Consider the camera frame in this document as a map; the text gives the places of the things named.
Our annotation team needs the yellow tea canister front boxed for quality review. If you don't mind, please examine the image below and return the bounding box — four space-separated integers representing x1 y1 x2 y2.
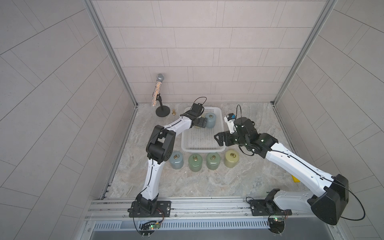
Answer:
224 150 240 168

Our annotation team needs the white plastic basket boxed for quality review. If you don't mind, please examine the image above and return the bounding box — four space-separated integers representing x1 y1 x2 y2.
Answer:
181 107 226 153

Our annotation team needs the green tea canister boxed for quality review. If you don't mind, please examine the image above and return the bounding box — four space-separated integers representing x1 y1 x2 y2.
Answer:
188 154 203 172
206 153 221 171

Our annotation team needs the blue tea canister front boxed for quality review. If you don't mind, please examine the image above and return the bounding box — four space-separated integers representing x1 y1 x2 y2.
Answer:
169 151 184 170

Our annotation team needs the blue tea canister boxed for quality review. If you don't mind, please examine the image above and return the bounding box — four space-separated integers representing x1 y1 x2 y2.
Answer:
205 113 217 129
169 151 184 170

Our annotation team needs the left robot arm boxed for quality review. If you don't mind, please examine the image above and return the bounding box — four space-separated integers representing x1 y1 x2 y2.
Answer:
138 103 207 202

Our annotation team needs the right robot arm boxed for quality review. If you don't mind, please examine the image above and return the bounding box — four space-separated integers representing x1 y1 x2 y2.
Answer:
214 114 349 225

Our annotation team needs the blue tea canister back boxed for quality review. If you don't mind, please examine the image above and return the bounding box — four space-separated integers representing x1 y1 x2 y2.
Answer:
205 113 217 129

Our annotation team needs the black microphone stand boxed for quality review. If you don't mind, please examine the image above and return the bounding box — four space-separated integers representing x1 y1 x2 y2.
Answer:
156 94 170 118

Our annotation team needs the glitter microphone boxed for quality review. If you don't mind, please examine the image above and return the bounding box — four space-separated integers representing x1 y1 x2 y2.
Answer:
152 74 165 107

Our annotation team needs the yellow block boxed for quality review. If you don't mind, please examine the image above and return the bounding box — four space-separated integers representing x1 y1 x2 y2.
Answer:
292 176 301 183

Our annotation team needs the right controller board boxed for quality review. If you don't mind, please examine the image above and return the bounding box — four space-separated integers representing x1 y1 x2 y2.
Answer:
268 218 285 235

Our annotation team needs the controller board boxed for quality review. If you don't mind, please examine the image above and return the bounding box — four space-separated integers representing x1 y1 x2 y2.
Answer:
268 218 285 235
140 221 161 237

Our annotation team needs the left controller board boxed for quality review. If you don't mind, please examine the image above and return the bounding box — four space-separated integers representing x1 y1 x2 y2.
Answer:
140 221 161 237

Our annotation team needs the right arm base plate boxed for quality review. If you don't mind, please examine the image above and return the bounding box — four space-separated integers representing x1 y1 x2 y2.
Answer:
247 199 292 218

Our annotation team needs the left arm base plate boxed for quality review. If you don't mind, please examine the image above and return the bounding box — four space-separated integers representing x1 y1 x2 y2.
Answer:
128 201 172 218

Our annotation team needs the aluminium rail frame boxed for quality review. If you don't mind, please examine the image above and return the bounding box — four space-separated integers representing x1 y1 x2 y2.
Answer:
85 197 315 222

